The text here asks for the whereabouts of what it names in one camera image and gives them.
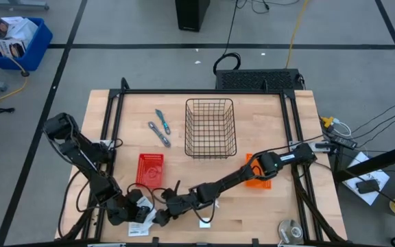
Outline blue plastic bin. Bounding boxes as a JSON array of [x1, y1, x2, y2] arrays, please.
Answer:
[[0, 16, 53, 72]]

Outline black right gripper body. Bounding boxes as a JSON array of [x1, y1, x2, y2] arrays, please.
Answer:
[[168, 193, 200, 216]]

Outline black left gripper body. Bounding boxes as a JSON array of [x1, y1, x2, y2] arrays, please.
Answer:
[[106, 197, 141, 226]]

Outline black computer tower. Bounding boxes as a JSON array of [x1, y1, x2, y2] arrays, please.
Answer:
[[174, 0, 211, 33]]

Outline grey braided cable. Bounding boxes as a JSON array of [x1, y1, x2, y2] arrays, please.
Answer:
[[147, 121, 172, 149]]

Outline white paper sheet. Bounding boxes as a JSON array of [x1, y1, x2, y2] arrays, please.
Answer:
[[342, 151, 390, 206]]

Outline black aluminium table frame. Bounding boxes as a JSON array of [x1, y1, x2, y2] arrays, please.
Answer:
[[57, 77, 348, 247]]

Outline black flat device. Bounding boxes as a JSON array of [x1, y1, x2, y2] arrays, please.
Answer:
[[356, 178, 381, 195]]

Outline orange packet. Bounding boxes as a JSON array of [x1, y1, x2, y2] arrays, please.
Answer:
[[244, 153, 273, 190]]

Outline thin black cable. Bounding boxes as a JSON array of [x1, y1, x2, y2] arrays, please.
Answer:
[[355, 104, 395, 148], [351, 94, 395, 134]]

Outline white cable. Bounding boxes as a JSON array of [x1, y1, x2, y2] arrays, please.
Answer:
[[333, 118, 352, 137]]

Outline black vented case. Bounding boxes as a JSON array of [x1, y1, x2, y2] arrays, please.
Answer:
[[215, 68, 304, 92]]

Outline teal handled tool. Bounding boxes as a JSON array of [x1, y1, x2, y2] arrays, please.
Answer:
[[154, 108, 171, 136]]

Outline black metal beam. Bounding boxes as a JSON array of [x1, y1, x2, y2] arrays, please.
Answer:
[[334, 139, 395, 185]]

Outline dark grey side table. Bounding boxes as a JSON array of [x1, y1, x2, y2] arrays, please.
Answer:
[[334, 161, 395, 247]]

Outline white printed carton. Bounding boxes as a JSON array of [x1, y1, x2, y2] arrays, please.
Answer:
[[0, 16, 39, 49], [0, 39, 27, 59]]

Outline black loose floor cables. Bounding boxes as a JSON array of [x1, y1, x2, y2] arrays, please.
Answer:
[[237, 0, 301, 14]]

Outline black wire basket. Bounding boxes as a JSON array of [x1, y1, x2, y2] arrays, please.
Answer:
[[184, 98, 238, 160]]

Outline red plastic basket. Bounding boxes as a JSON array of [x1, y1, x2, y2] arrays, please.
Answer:
[[135, 153, 165, 190]]

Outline white labelled packet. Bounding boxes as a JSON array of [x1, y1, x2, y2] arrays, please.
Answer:
[[128, 196, 158, 237]]

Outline black coiled floor cable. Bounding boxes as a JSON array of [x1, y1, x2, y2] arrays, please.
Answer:
[[213, 0, 242, 75]]

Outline yellow floor cable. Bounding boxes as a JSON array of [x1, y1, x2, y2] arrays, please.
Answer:
[[285, 0, 310, 69], [0, 29, 29, 109]]

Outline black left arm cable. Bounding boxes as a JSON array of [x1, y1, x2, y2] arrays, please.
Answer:
[[57, 169, 97, 239]]

